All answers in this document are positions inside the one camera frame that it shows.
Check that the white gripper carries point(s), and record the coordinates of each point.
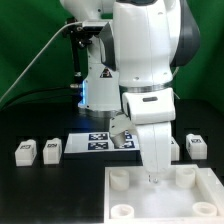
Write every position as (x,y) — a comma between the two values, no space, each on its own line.
(155,148)

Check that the white square tabletop tray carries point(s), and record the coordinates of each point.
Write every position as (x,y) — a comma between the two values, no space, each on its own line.
(186,194)

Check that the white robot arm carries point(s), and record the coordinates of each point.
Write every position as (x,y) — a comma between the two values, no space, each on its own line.
(132,46)

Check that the white sheet with markers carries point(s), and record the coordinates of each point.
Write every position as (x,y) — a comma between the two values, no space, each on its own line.
(97,142)

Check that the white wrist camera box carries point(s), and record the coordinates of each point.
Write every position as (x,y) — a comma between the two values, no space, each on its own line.
(118,125)

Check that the black camera stand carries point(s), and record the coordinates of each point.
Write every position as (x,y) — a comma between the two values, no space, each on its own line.
(76,50)

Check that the silver camera on stand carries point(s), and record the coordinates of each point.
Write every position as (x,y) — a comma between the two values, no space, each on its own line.
(94,25)

